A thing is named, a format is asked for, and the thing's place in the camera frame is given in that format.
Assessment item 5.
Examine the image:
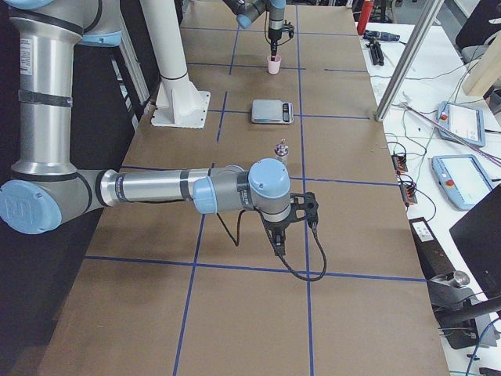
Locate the red cylinder bottle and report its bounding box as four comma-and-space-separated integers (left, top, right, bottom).
357, 0, 374, 35

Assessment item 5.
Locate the blue patterned cloth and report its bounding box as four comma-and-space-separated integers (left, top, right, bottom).
363, 30, 400, 42

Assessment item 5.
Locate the teach pendant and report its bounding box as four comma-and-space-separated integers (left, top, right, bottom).
431, 154, 494, 211
437, 101, 486, 147

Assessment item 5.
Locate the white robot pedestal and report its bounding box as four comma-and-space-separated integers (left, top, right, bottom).
140, 0, 211, 128

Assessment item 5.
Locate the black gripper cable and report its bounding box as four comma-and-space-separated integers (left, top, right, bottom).
217, 209, 328, 283

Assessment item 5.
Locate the glass sauce bottle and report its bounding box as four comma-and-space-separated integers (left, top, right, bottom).
274, 139, 289, 165

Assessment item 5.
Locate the silver kitchen scale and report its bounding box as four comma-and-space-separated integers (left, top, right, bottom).
251, 99, 294, 125

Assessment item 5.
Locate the far teach pendant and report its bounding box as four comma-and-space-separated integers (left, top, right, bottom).
437, 101, 486, 147

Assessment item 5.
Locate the aluminium frame post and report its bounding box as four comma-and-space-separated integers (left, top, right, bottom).
375, 0, 444, 122

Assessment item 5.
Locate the black box with label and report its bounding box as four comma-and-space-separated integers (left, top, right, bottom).
409, 217, 455, 280

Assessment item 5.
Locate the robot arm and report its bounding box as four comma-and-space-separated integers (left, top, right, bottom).
1, 1, 133, 259
223, 0, 286, 61

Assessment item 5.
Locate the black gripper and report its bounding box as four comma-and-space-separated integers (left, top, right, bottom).
268, 17, 282, 56
261, 213, 290, 256

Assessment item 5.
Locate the pink paper cup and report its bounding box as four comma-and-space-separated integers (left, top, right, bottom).
267, 55, 282, 74

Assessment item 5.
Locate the near teach pendant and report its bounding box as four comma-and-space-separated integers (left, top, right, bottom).
431, 154, 494, 211

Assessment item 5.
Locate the black folded tripod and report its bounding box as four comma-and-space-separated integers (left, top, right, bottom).
366, 37, 384, 66

